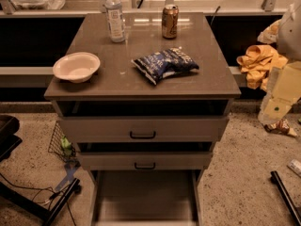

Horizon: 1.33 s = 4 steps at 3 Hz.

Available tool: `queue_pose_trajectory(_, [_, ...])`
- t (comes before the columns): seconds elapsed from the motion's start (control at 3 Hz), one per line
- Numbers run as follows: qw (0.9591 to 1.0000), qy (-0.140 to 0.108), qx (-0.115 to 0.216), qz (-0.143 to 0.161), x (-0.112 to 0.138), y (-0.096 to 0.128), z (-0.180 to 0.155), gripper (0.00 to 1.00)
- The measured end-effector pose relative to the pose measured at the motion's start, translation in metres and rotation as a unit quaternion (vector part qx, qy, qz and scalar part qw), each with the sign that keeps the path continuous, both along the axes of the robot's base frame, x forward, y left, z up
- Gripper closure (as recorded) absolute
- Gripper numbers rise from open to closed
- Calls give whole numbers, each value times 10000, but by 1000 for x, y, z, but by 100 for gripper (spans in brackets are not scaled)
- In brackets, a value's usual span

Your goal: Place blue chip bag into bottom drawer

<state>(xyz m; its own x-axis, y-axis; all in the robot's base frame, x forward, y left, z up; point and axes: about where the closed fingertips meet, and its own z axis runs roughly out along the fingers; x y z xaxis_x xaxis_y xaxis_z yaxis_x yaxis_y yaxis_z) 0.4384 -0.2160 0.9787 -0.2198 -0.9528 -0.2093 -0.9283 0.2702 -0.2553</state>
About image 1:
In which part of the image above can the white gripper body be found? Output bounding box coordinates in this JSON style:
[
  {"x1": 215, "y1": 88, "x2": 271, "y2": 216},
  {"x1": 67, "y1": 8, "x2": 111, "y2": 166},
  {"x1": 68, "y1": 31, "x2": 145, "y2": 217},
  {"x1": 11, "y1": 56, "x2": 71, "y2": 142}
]
[{"x1": 268, "y1": 61, "x2": 301, "y2": 106}]

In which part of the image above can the middle drawer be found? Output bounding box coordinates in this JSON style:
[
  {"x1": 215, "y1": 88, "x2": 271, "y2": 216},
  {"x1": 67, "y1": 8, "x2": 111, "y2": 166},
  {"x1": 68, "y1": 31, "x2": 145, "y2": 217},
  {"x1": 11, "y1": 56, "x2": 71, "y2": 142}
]
[{"x1": 78, "y1": 152, "x2": 213, "y2": 170}]

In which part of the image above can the black chair base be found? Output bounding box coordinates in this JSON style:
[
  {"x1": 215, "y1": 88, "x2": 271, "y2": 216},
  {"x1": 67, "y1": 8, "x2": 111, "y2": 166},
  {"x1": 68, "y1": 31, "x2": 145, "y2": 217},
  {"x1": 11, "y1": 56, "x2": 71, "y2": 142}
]
[{"x1": 0, "y1": 115, "x2": 22, "y2": 161}]

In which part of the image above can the black stand leg right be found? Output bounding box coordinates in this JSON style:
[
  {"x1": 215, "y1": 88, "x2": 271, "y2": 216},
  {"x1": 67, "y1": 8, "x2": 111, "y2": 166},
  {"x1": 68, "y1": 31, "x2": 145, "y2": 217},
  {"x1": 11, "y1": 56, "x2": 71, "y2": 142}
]
[{"x1": 271, "y1": 170, "x2": 301, "y2": 226}]

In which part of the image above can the black cable on floor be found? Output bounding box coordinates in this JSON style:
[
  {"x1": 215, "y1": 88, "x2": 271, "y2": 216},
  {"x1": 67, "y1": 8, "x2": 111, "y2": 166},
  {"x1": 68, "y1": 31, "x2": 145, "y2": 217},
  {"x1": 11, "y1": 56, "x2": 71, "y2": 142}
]
[{"x1": 0, "y1": 172, "x2": 78, "y2": 226}]

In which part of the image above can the white paper bowl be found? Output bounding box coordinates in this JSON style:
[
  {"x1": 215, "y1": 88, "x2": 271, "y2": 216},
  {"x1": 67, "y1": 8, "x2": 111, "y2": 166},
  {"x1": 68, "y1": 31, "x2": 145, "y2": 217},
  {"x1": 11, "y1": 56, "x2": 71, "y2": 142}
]
[{"x1": 53, "y1": 52, "x2": 101, "y2": 83}]

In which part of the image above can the crumpled snack wrapper on floor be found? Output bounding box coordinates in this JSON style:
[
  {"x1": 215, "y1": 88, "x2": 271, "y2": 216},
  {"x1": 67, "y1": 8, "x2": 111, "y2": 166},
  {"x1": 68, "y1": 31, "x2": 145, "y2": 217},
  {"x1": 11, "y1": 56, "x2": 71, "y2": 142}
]
[{"x1": 264, "y1": 119, "x2": 297, "y2": 137}]

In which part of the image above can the blue chip bag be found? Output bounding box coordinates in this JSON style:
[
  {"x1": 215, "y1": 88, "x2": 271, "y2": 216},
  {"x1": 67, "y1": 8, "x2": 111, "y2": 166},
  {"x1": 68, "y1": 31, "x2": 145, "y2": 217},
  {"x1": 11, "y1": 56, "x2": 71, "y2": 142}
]
[{"x1": 132, "y1": 47, "x2": 199, "y2": 85}]

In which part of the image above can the white small box on floor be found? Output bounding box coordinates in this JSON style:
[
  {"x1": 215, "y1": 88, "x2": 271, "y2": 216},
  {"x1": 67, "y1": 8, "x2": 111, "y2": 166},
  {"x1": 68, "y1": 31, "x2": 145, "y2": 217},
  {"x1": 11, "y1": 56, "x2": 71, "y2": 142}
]
[{"x1": 288, "y1": 159, "x2": 301, "y2": 177}]

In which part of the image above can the wire mesh basket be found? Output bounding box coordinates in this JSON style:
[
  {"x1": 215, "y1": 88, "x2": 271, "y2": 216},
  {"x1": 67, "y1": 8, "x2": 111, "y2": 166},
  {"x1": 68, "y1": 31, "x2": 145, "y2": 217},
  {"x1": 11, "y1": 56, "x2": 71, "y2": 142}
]
[{"x1": 48, "y1": 122, "x2": 76, "y2": 163}]

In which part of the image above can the clear plastic water bottle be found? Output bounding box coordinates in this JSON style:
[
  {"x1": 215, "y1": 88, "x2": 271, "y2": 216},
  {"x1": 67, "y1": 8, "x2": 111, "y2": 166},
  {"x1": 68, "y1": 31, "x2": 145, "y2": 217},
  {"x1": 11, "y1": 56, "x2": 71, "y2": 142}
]
[{"x1": 104, "y1": 0, "x2": 125, "y2": 42}]

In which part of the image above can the bottom drawer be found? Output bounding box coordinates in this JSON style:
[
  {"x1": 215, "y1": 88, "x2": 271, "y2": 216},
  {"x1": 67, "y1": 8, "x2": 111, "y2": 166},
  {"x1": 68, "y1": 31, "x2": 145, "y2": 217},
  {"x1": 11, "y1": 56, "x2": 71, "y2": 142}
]
[{"x1": 89, "y1": 170, "x2": 202, "y2": 226}]

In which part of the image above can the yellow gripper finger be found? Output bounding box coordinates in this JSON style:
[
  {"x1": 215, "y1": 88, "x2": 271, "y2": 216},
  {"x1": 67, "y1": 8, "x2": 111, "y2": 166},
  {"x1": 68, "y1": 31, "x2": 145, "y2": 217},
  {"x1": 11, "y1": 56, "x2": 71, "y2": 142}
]
[{"x1": 258, "y1": 94, "x2": 292, "y2": 124}]

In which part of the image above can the yellow crumpled cloth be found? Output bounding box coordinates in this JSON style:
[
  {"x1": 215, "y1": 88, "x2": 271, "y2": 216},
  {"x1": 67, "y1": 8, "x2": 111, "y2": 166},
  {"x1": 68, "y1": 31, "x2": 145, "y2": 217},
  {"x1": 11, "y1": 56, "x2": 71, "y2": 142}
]
[{"x1": 236, "y1": 45, "x2": 288, "y2": 91}]

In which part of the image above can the grey drawer cabinet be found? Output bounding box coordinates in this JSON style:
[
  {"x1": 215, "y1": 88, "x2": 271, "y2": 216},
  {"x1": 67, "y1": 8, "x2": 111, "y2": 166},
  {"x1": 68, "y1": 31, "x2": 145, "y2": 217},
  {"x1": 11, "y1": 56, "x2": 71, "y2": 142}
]
[{"x1": 45, "y1": 13, "x2": 240, "y2": 226}]

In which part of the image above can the gold soda can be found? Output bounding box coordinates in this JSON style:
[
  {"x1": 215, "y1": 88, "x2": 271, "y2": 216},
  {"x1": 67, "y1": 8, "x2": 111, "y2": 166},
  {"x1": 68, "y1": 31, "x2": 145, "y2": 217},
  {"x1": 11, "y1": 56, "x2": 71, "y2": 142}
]
[{"x1": 162, "y1": 4, "x2": 179, "y2": 39}]

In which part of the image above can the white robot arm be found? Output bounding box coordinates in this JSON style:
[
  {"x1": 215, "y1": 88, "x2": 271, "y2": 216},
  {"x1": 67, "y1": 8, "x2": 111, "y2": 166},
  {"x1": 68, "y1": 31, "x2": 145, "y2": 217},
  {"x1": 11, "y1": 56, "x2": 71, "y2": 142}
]
[{"x1": 258, "y1": 0, "x2": 301, "y2": 124}]

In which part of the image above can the black stand leg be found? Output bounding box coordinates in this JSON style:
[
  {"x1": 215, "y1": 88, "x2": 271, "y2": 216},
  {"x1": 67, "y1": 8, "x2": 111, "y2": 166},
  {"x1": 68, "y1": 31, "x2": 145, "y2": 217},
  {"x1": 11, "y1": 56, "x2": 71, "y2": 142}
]
[
  {"x1": 0, "y1": 178, "x2": 80, "y2": 226},
  {"x1": 271, "y1": 170, "x2": 301, "y2": 226}
]

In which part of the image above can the black stand leg left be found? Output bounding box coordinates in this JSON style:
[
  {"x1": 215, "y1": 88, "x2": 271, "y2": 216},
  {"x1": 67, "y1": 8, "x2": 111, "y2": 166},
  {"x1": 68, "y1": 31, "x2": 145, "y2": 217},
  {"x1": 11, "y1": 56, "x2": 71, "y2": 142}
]
[{"x1": 0, "y1": 178, "x2": 80, "y2": 226}]

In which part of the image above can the top drawer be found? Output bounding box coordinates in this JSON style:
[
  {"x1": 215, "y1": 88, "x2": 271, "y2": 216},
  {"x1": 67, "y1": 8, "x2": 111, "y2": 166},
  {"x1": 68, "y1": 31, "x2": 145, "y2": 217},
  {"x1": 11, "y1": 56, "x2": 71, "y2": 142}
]
[{"x1": 58, "y1": 116, "x2": 229, "y2": 143}]

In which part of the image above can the drawer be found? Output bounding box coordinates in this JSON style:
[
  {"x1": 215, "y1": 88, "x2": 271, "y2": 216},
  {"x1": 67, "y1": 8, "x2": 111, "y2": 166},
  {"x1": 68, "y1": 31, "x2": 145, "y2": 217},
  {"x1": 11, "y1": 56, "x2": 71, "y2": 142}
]
[
  {"x1": 58, "y1": 116, "x2": 229, "y2": 143},
  {"x1": 78, "y1": 152, "x2": 213, "y2": 170},
  {"x1": 89, "y1": 170, "x2": 202, "y2": 226}
]

